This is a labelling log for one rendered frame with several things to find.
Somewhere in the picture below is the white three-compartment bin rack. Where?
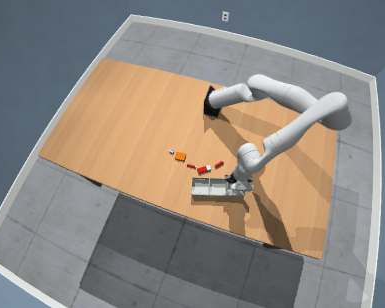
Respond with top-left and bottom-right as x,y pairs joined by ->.
191,177 -> 245,198

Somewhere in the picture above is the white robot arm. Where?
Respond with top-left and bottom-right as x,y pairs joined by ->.
209,75 -> 352,192

